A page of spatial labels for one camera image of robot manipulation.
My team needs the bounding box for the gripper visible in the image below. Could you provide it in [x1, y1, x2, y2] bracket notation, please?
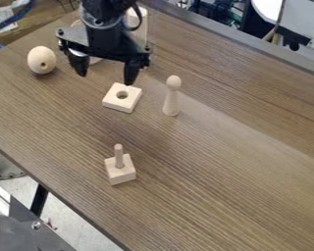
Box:
[54, 20, 153, 86]

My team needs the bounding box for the wooden cube with hole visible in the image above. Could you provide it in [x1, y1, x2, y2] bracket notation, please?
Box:
[100, 81, 144, 115]

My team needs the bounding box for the wooden egg with hole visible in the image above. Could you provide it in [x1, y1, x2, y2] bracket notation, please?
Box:
[26, 45, 59, 75]

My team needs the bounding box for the wooden block with pole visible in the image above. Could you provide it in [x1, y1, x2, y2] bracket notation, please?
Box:
[103, 143, 137, 186]

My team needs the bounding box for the wooden peg figure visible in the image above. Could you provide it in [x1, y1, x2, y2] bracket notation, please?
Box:
[161, 75, 183, 118]

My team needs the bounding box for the cardboard box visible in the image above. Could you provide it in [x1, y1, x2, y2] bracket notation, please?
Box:
[0, 0, 85, 47]

